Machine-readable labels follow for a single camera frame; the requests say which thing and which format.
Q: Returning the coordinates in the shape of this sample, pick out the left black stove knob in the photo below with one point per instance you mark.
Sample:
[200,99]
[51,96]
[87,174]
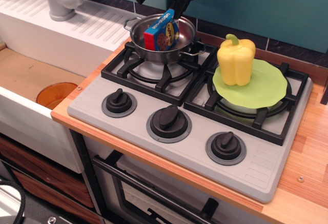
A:
[119,104]

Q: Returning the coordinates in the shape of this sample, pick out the black oven door handle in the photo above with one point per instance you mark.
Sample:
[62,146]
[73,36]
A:
[109,165]

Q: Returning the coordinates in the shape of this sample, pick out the right black stove knob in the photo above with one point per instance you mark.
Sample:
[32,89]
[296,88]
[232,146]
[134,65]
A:
[226,148]

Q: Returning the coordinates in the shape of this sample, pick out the orange plastic bowl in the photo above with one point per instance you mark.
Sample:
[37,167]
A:
[54,94]

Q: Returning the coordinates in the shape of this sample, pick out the oven door window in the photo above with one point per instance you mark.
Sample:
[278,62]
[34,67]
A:
[143,208]

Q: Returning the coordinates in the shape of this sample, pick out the brown wooden drawer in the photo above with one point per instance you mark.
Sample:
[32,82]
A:
[60,187]

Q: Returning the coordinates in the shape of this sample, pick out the light green plate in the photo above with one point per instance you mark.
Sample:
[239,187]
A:
[265,89]

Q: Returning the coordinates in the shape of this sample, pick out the left black burner grate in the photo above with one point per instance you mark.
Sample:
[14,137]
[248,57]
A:
[171,82]

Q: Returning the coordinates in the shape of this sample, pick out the stainless steel pot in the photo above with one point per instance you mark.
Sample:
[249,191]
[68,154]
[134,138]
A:
[186,44]

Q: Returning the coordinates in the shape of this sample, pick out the white toy sink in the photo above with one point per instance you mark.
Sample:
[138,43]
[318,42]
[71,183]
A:
[37,52]

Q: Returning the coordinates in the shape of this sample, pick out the middle black stove knob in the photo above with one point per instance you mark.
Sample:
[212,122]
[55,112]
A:
[169,125]

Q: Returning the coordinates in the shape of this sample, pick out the black stove knob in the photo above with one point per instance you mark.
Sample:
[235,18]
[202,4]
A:
[169,125]
[119,104]
[226,148]

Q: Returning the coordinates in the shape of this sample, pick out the blue cookie box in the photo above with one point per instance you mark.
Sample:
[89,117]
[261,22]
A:
[163,33]

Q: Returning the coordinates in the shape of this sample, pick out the black burner grate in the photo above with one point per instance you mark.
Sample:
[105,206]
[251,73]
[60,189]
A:
[171,82]
[271,124]

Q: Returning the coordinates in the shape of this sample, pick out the grey toy stove top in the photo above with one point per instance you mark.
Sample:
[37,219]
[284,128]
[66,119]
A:
[257,176]

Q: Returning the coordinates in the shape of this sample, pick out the right black burner grate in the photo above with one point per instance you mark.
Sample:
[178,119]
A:
[271,124]

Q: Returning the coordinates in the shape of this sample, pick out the yellow toy bell pepper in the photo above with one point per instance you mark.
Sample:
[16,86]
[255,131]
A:
[235,57]

